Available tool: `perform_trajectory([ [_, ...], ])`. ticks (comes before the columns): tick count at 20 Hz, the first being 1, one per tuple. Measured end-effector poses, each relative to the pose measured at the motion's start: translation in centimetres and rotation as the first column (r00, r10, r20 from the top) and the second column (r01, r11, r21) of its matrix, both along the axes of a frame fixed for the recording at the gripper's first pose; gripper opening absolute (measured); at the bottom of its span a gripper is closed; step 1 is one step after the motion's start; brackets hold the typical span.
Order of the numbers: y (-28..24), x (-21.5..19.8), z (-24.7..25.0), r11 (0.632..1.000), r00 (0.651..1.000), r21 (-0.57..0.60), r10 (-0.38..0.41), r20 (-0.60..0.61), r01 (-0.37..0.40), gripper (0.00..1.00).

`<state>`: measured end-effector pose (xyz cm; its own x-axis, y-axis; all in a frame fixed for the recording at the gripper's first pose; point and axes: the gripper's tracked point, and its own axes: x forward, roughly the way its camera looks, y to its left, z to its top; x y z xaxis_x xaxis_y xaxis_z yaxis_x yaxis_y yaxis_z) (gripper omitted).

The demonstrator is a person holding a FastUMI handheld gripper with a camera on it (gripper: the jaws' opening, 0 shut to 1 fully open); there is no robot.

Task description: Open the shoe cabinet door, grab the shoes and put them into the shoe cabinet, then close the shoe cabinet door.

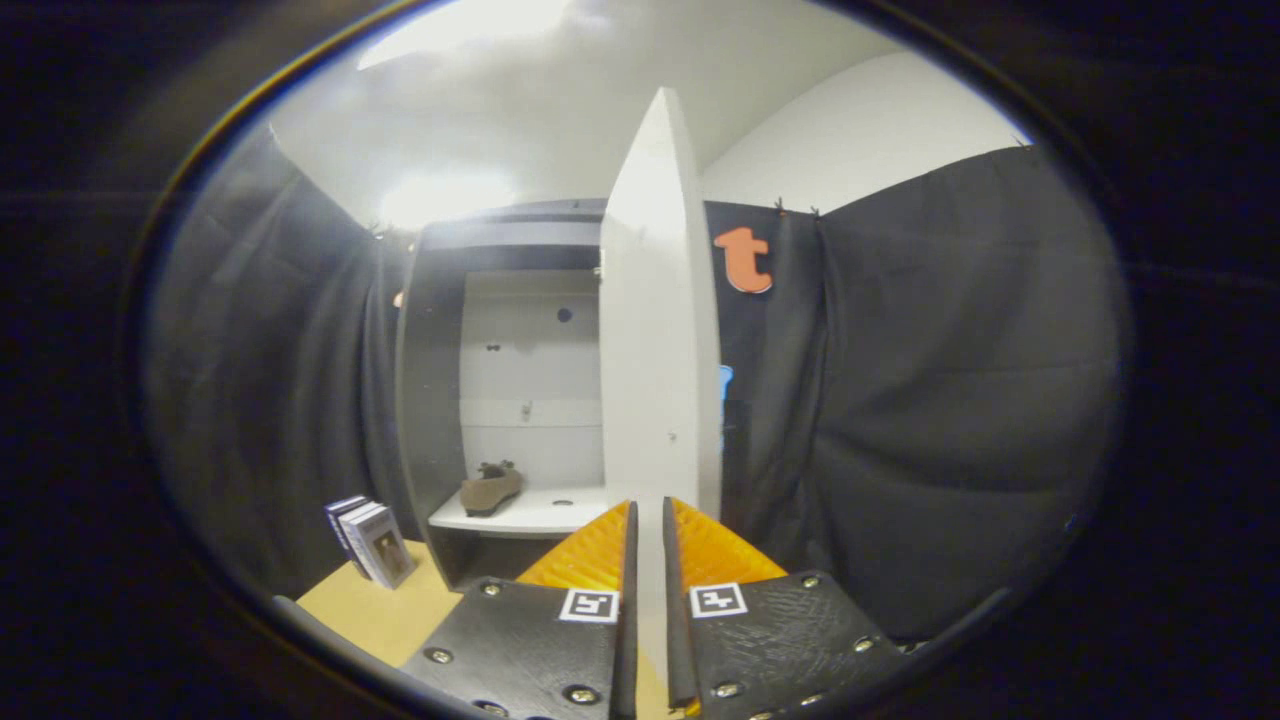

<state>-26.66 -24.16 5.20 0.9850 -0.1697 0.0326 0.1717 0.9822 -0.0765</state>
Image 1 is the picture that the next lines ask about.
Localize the white box with picture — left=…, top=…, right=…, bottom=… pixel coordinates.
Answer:
left=339, top=502, right=417, bottom=591

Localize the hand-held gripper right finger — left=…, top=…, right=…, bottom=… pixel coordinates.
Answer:
left=660, top=496, right=907, bottom=720

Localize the black backdrop cloth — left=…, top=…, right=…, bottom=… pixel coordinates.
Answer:
left=145, top=125, right=1137, bottom=643

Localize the brown fuzzy shoe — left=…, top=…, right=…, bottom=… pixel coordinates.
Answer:
left=458, top=459, right=525, bottom=519

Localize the dark grey shoe cabinet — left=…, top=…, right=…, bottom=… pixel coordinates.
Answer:
left=394, top=198, right=727, bottom=592

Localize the dark blue box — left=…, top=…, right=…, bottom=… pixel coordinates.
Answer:
left=323, top=494, right=373, bottom=579

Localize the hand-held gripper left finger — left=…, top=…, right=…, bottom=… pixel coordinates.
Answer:
left=400, top=499, right=642, bottom=720

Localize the white shoe cabinet door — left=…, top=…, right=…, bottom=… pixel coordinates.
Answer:
left=597, top=86, right=724, bottom=693

